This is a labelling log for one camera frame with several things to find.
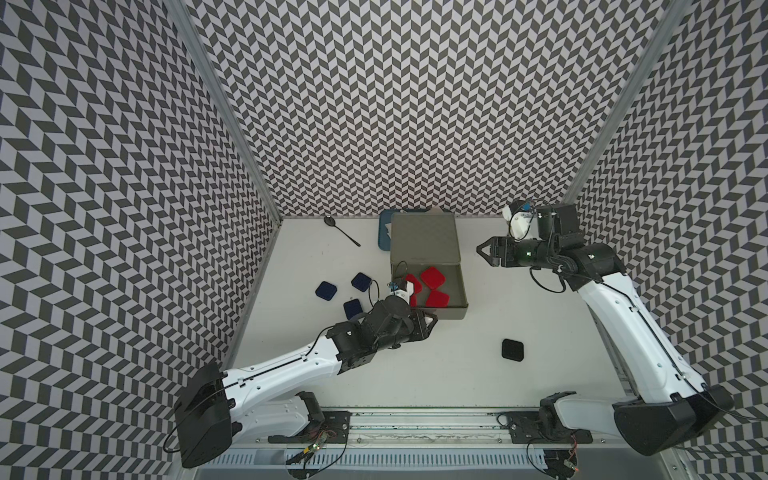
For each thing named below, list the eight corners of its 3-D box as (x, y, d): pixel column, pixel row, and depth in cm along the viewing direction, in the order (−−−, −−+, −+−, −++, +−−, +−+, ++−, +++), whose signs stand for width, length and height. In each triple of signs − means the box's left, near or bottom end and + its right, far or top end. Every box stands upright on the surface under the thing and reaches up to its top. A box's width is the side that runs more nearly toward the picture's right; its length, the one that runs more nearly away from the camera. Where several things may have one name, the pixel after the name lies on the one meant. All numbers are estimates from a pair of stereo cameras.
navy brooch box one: (316, 295, 100) (314, 291, 97) (324, 284, 102) (322, 280, 100) (330, 301, 98) (328, 297, 96) (337, 289, 101) (336, 285, 99)
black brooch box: (502, 358, 87) (504, 355, 85) (502, 340, 90) (504, 338, 89) (521, 362, 86) (524, 359, 85) (521, 344, 90) (523, 342, 88)
